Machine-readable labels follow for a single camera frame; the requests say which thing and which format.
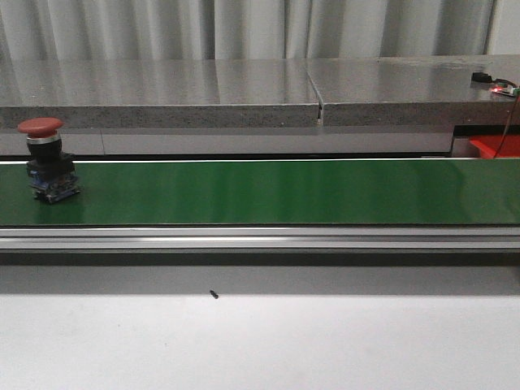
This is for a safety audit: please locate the green conveyor belt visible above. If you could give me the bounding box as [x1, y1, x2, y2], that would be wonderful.
[1, 158, 519, 227]

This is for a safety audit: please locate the red plastic bin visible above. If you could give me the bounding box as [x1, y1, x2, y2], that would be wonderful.
[470, 135, 520, 159]

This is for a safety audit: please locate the grey stone bench left slab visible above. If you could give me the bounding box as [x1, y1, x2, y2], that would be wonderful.
[1, 59, 320, 128]

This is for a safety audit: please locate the grey stone bench right slab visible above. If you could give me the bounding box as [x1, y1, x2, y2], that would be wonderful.
[306, 54, 519, 126]

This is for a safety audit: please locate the black connector plug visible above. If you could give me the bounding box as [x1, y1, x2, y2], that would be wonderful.
[471, 72, 493, 84]

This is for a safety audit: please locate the aluminium conveyor frame rail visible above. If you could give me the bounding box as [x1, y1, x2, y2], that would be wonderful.
[1, 227, 519, 252]

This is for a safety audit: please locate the grey pleated curtain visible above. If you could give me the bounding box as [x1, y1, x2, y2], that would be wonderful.
[1, 0, 519, 61]

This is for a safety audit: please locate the small lit circuit board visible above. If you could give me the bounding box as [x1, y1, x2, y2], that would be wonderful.
[490, 82, 519, 98]

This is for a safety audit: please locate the grey stone bench slab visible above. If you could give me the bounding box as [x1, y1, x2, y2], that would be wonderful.
[306, 54, 519, 126]
[1, 59, 320, 128]

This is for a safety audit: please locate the red mushroom push button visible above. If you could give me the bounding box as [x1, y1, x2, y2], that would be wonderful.
[17, 117, 80, 204]

